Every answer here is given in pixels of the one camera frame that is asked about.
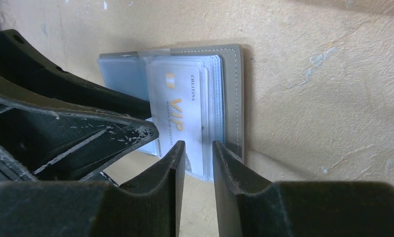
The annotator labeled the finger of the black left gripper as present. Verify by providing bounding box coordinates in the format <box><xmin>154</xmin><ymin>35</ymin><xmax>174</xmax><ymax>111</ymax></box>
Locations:
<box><xmin>0</xmin><ymin>76</ymin><xmax>159</xmax><ymax>182</ymax></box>
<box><xmin>0</xmin><ymin>29</ymin><xmax>151</xmax><ymax>119</ymax></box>

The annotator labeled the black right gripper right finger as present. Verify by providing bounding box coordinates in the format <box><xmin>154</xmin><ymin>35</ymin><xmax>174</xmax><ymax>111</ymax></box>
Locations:
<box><xmin>213</xmin><ymin>141</ymin><xmax>394</xmax><ymax>237</ymax></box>

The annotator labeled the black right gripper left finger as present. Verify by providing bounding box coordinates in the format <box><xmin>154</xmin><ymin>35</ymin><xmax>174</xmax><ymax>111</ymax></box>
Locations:
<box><xmin>0</xmin><ymin>141</ymin><xmax>185</xmax><ymax>237</ymax></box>

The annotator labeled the grey leather card holder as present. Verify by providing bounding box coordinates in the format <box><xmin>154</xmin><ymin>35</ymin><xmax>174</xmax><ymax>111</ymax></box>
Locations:
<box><xmin>97</xmin><ymin>44</ymin><xmax>244</xmax><ymax>182</ymax></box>

